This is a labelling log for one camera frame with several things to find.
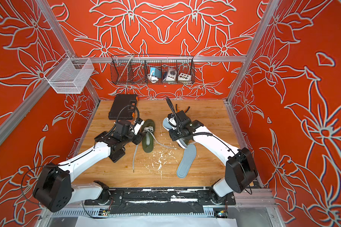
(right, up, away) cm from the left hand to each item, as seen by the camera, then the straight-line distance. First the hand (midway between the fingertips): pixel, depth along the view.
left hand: (142, 130), depth 86 cm
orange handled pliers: (+29, +12, +25) cm, 40 cm away
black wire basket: (+1, +43, +14) cm, 45 cm away
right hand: (+17, -1, -4) cm, 17 cm away
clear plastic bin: (-48, +36, +5) cm, 60 cm away
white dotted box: (+27, +36, +9) cm, 46 cm away
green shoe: (+3, 0, +7) cm, 7 cm away
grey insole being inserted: (+15, +4, -1) cm, 16 cm away
